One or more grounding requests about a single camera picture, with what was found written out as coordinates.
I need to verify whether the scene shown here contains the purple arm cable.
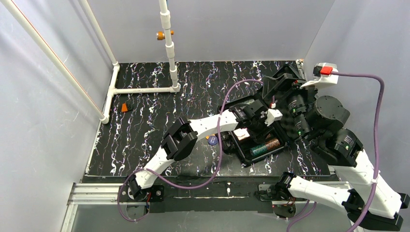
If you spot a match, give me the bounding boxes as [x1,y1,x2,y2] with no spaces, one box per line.
[117,79,276,222]
[286,72,385,232]

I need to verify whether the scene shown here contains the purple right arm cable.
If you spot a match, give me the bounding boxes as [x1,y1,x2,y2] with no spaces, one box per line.
[286,72,385,232]

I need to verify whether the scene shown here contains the teal poker chip stack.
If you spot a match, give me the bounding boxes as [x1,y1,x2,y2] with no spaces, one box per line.
[250,138,281,157]

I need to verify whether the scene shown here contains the white pvc pipe frame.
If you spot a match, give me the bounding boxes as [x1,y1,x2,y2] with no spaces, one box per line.
[0,0,180,124]

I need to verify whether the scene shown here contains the black poker set case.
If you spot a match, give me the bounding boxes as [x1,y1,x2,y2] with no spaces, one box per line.
[218,63,318,166]

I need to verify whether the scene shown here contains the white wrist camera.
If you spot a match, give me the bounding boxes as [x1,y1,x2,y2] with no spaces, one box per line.
[265,103,283,126]
[300,62,338,89]

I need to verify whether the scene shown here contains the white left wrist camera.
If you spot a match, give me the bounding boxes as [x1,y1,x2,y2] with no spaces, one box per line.
[265,103,283,126]

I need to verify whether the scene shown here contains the blue small blind button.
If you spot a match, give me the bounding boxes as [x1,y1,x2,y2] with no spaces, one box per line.
[207,135,219,145]

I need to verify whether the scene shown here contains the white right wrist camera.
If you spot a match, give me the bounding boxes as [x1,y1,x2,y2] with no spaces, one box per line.
[300,62,338,89]

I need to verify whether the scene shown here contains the orange knob on pole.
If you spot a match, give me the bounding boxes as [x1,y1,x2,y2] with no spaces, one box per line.
[156,31,166,41]

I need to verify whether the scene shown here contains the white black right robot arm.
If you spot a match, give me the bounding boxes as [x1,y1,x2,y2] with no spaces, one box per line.
[256,67,410,232]

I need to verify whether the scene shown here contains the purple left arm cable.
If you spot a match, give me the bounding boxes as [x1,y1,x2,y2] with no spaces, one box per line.
[117,79,276,222]

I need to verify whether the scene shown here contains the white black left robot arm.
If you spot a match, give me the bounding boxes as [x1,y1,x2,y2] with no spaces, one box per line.
[125,101,283,201]

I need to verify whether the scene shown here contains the red playing card deck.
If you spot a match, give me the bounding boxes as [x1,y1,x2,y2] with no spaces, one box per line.
[233,128,250,141]

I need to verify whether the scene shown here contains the orange hex key set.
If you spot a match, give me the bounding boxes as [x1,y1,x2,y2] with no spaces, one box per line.
[120,102,133,113]

